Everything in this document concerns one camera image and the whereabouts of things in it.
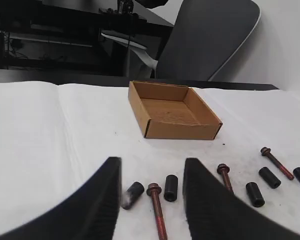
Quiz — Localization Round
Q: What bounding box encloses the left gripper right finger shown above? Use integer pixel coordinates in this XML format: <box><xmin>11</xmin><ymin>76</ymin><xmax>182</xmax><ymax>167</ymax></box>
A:
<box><xmin>182</xmin><ymin>157</ymin><xmax>300</xmax><ymax>240</ymax></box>

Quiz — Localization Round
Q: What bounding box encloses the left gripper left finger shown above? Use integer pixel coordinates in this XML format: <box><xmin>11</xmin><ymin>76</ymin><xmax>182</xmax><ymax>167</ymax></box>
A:
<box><xmin>0</xmin><ymin>156</ymin><xmax>123</xmax><ymax>240</ymax></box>

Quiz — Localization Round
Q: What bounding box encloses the black desk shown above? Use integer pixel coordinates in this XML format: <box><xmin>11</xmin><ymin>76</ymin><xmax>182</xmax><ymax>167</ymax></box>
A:
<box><xmin>0</xmin><ymin>0</ymin><xmax>176</xmax><ymax>77</ymax></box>

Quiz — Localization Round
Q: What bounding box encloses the copper flange bolt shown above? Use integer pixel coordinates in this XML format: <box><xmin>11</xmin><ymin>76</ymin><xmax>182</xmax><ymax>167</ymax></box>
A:
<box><xmin>216</xmin><ymin>163</ymin><xmax>235</xmax><ymax>195</ymax></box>
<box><xmin>260</xmin><ymin>146</ymin><xmax>295</xmax><ymax>181</ymax></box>
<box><xmin>146</xmin><ymin>182</ymin><xmax>169</xmax><ymax>240</ymax></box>

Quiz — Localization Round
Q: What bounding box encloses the grey office chair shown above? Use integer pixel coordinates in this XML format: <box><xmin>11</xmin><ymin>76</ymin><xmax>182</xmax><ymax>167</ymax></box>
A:
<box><xmin>134</xmin><ymin>0</ymin><xmax>262</xmax><ymax>82</ymax></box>

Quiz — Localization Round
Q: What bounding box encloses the brown cardboard box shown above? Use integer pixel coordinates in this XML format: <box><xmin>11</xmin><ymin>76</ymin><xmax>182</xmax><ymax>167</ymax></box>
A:
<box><xmin>128</xmin><ymin>80</ymin><xmax>224</xmax><ymax>141</ymax></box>

